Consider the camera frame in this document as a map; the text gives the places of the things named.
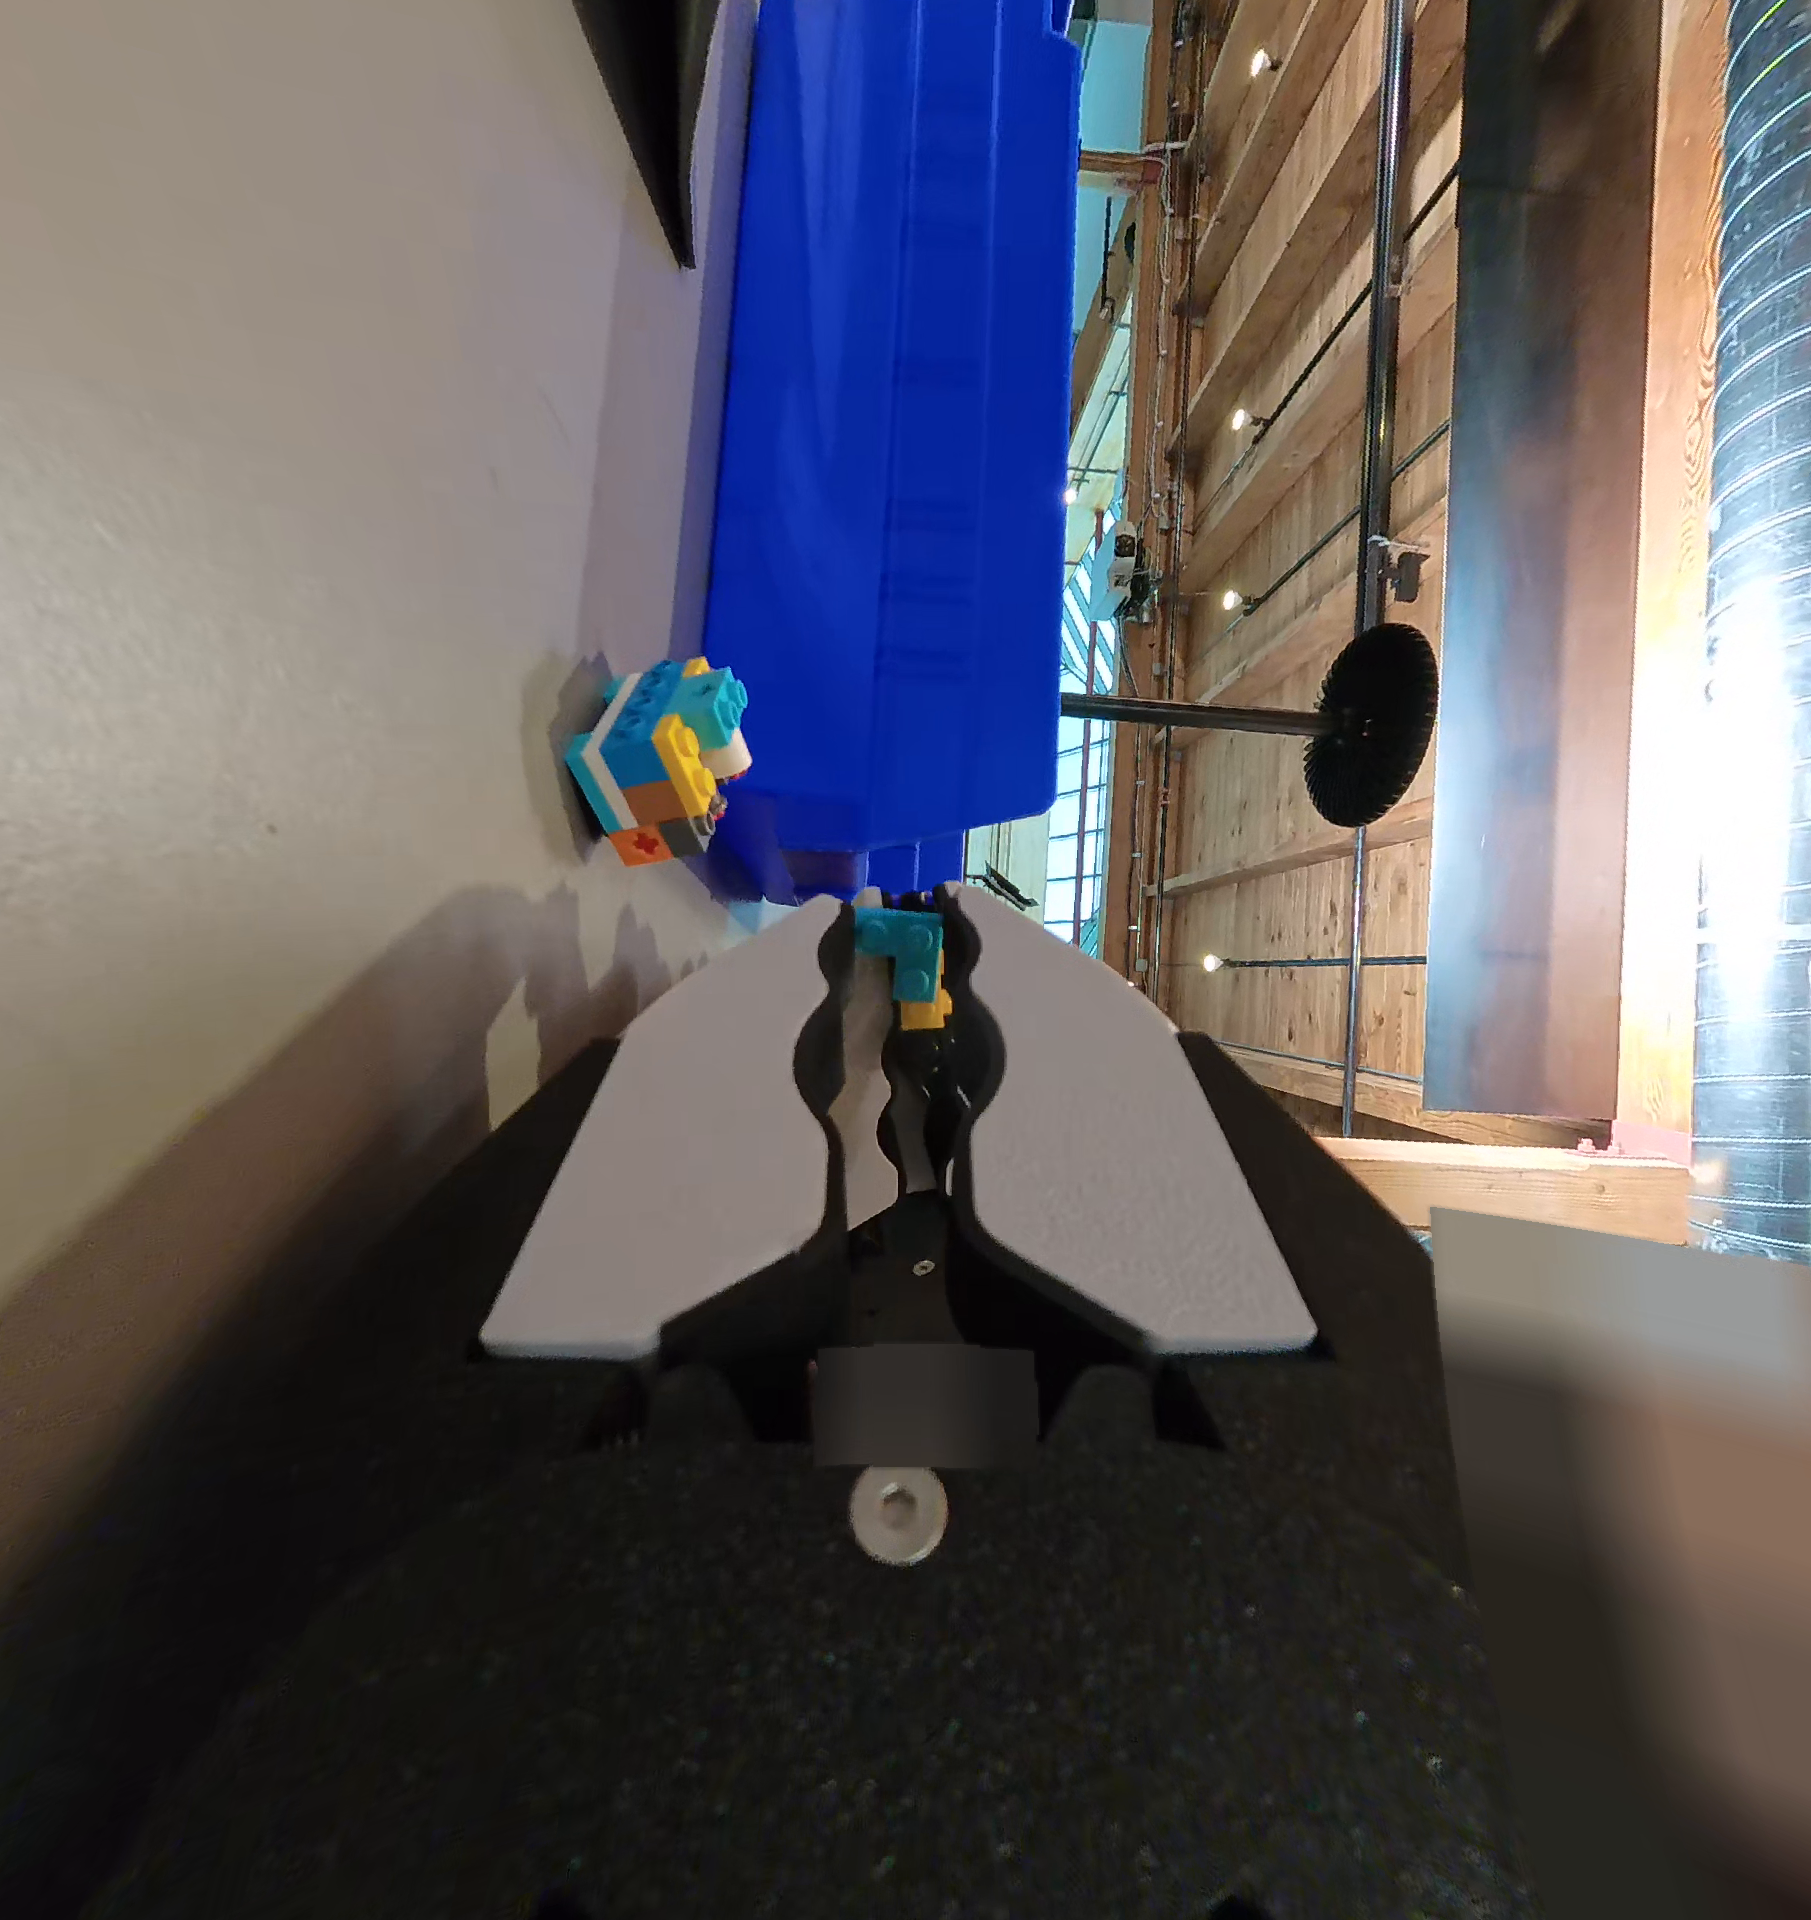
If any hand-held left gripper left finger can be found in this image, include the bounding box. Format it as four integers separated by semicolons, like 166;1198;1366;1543
479;897;867;1396

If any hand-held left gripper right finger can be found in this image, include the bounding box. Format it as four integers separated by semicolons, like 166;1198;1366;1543
934;885;1318;1396

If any yellow and black brick assembly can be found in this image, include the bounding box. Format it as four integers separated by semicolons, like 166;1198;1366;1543
892;885;955;1051

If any teal corner plate brick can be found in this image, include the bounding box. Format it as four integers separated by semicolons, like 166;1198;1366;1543
852;903;949;1003

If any multicoloured brick model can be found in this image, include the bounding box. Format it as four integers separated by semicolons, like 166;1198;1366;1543
564;657;758;871

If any wooden ceiling beam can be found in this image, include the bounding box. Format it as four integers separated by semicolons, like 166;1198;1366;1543
1424;0;1732;1155

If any blue storage bin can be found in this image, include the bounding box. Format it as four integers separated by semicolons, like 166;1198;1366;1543
701;0;1074;910

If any black wood-edged panel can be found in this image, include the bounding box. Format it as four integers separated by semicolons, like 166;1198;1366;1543
572;0;758;271

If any silver air duct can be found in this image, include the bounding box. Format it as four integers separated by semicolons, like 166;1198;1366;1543
1692;0;1811;1268

